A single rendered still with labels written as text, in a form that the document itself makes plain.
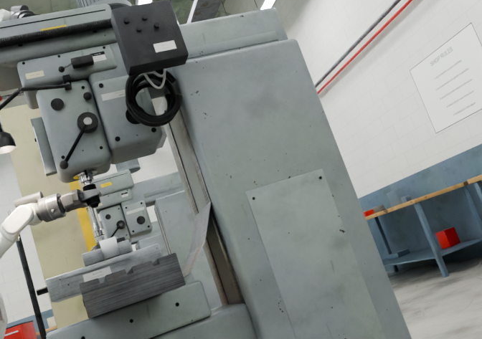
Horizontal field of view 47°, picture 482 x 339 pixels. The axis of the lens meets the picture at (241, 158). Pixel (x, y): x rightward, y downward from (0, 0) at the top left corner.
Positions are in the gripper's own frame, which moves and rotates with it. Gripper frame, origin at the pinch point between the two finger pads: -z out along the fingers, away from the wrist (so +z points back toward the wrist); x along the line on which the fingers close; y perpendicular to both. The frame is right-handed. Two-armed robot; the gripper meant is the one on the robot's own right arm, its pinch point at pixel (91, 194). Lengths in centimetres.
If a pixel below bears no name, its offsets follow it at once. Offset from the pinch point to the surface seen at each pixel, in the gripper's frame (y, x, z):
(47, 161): -15.2, -4.8, 10.4
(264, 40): -39, 10, -79
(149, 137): -12.0, -5.0, -25.9
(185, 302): 46, -12, -22
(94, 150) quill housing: -12.7, -8.5, -6.8
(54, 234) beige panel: -15, 161, 64
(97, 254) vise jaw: 22.9, -23.0, -1.8
